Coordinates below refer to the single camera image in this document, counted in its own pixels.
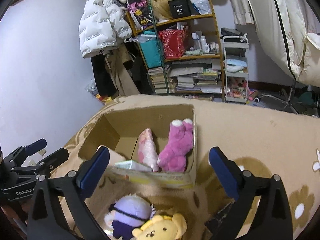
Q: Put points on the yellow bear plush keychain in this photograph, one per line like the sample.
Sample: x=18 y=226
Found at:
x=162 y=228

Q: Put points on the wooden bookshelf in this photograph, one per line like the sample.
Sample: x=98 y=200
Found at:
x=203 y=34

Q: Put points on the stack of books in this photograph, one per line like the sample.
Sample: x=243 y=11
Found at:
x=187 y=76

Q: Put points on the red gift bag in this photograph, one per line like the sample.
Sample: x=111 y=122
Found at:
x=174 y=43

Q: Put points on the cardboard box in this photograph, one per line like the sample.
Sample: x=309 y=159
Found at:
x=158 y=143

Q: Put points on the blonde wig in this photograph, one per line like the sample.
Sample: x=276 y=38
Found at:
x=161 y=10

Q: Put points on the purple white plush doll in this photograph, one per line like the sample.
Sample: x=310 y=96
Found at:
x=129 y=212

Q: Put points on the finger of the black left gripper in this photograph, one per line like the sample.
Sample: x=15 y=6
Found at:
x=51 y=162
x=35 y=147

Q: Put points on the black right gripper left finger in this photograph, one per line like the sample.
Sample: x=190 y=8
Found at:
x=46 y=219

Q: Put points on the pink plush toy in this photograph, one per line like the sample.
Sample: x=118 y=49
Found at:
x=180 y=141

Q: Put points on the light pink tissue pack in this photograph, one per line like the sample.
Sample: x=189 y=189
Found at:
x=147 y=154

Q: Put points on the teal bag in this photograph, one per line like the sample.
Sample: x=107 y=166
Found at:
x=149 y=46

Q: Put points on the beige patterned carpet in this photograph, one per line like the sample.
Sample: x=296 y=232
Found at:
x=261 y=140

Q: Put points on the black box numbered 40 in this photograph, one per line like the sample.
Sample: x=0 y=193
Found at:
x=179 y=8

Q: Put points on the white puffer jacket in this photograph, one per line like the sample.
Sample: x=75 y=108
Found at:
x=102 y=28

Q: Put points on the wall socket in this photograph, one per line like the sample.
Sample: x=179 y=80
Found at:
x=42 y=152

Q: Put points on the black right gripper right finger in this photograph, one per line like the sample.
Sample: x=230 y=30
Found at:
x=272 y=219

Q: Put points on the cream duvet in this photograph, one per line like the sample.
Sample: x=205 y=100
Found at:
x=283 y=29

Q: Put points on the white rolling cart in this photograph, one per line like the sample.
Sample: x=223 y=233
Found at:
x=236 y=67

